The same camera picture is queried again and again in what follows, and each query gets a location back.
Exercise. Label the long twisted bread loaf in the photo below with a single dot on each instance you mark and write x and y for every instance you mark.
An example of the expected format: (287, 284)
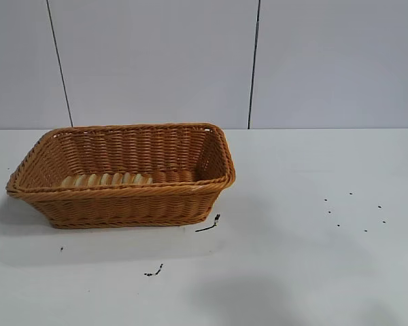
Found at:
(105, 179)

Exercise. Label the brown woven wicker basket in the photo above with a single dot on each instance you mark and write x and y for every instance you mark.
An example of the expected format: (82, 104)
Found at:
(122, 203)

